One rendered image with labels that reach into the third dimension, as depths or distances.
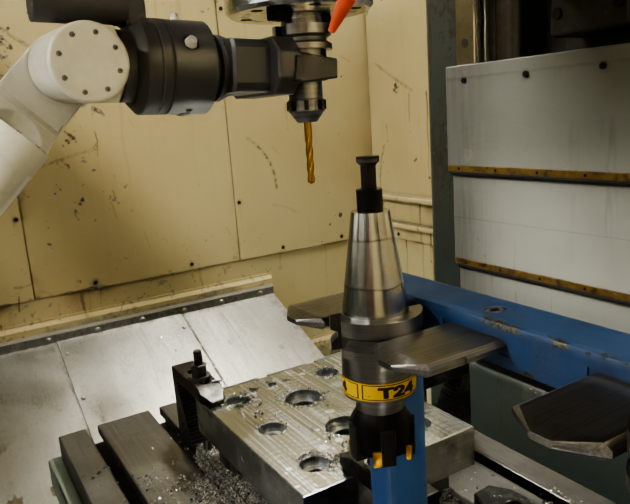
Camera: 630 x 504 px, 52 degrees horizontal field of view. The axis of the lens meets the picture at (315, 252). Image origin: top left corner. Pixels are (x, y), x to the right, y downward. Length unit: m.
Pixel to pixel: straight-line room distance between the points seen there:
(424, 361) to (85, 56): 0.36
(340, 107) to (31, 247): 0.93
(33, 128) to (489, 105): 0.71
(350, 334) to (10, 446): 1.15
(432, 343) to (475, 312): 0.04
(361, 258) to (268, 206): 1.43
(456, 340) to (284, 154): 1.48
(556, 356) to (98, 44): 0.42
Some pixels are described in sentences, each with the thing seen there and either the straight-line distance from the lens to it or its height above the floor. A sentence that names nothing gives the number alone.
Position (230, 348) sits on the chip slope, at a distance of 1.68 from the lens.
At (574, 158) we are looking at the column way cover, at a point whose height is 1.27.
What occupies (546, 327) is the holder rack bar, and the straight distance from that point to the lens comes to 0.40.
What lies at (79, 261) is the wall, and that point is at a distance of 1.68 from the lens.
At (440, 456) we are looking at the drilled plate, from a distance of 0.77.
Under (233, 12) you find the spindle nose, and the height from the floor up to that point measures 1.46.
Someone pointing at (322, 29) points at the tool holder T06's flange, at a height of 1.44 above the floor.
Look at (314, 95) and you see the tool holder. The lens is 0.70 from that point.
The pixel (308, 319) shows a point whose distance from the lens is 0.46.
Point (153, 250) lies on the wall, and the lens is 1.72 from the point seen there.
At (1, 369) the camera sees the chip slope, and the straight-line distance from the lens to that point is 1.66.
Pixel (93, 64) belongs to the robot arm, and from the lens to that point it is 0.57.
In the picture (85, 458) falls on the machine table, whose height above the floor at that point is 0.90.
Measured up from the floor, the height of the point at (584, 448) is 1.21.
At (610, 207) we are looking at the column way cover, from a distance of 0.98.
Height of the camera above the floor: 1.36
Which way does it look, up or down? 12 degrees down
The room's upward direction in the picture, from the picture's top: 4 degrees counter-clockwise
